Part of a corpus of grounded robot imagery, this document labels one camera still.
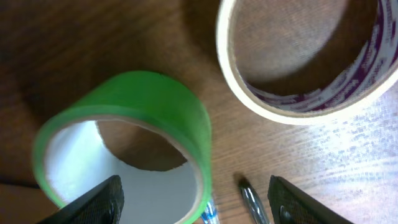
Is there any black permanent marker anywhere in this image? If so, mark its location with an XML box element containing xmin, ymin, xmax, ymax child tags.
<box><xmin>238</xmin><ymin>177</ymin><xmax>270</xmax><ymax>224</ymax></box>

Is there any green tape roll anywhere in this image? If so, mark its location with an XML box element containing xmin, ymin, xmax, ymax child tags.
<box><xmin>32</xmin><ymin>71</ymin><xmax>211</xmax><ymax>223</ymax></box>

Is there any cream masking tape roll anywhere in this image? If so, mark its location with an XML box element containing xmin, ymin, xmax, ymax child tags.
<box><xmin>216</xmin><ymin>0</ymin><xmax>397</xmax><ymax>125</ymax></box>

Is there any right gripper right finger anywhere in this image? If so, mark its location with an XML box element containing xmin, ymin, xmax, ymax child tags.
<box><xmin>267</xmin><ymin>175</ymin><xmax>352</xmax><ymax>224</ymax></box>

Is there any blue ballpoint pen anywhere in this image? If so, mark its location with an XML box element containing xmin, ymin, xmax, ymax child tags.
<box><xmin>201</xmin><ymin>199</ymin><xmax>220</xmax><ymax>224</ymax></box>

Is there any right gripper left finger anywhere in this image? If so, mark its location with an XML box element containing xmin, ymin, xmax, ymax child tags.
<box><xmin>38</xmin><ymin>175</ymin><xmax>124</xmax><ymax>224</ymax></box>

